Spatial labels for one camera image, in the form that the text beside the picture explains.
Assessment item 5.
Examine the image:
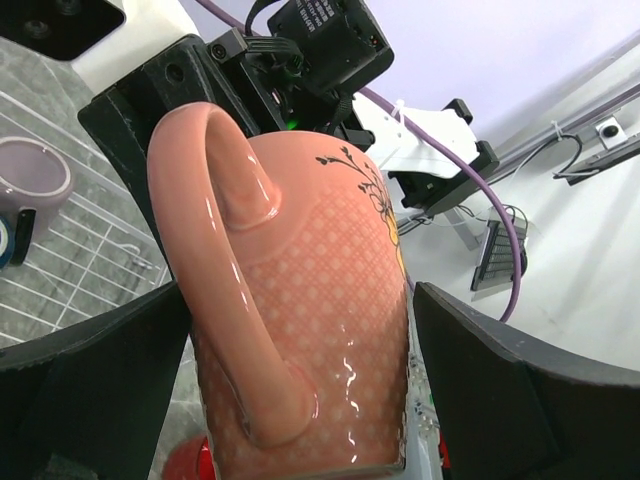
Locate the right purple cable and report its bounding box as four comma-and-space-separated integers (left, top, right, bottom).
194, 0, 524, 324

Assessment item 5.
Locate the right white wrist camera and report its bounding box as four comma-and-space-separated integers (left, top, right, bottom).
1, 0, 198, 93

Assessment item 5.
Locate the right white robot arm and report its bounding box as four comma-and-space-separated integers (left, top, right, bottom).
72, 1, 498, 220

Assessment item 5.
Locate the salmon pink mug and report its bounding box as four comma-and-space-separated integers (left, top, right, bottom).
147, 102, 409, 479

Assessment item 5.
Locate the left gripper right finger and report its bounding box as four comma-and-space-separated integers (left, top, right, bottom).
413, 283, 639, 479

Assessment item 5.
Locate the white wire dish rack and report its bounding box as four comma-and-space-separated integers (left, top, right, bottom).
1, 93, 169, 347

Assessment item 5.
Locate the dark blue mug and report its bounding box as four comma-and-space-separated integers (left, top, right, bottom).
0, 217, 15, 270

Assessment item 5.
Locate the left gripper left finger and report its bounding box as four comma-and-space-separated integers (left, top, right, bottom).
1, 283, 190, 479

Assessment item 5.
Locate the mauve purple mug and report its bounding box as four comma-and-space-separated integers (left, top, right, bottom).
1, 136, 74, 267

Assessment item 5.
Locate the red mug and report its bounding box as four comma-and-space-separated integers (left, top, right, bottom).
161, 435, 217, 480

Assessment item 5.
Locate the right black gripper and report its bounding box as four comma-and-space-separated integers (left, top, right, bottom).
77, 0, 396, 291

